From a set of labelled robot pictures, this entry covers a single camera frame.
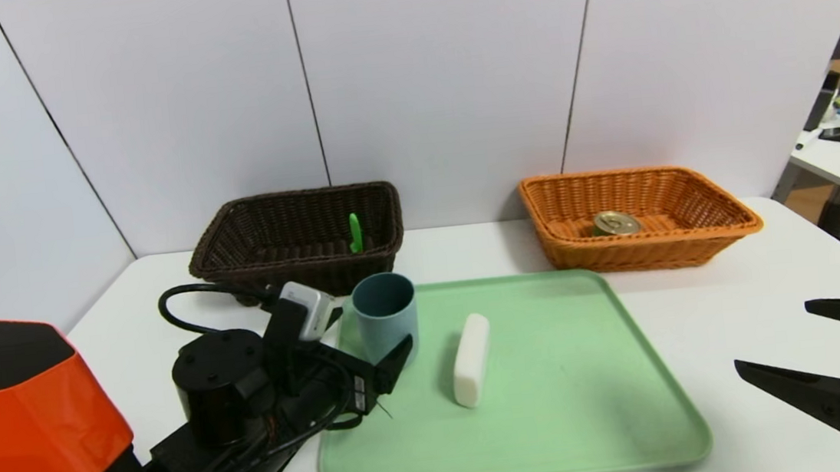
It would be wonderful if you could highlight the green handled yellow pasta spoon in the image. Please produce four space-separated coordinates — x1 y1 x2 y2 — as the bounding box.
346 213 366 256

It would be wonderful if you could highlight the orange wicker basket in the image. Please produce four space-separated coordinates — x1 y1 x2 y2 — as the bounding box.
516 155 769 284

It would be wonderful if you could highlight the gold lid food can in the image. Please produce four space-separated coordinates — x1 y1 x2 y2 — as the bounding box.
589 207 643 239

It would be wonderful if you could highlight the light green plastic tray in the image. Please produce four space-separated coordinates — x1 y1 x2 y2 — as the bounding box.
302 258 716 472

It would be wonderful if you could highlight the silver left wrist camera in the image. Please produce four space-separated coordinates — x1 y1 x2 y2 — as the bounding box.
278 277 342 345

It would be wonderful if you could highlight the dark brown wicker basket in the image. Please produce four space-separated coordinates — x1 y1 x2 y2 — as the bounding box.
183 180 410 313

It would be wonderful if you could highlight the black left camera cable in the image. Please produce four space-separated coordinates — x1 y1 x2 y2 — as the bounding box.
157 275 285 340

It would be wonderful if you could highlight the black upright stand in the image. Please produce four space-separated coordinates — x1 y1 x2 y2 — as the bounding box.
798 71 840 132

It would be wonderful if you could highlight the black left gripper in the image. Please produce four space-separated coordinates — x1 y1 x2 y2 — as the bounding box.
273 333 420 431

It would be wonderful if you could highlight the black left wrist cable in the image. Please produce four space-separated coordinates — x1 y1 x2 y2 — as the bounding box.
248 358 369 468

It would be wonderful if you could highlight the blue plastic cup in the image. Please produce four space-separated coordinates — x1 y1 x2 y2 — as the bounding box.
351 269 425 374

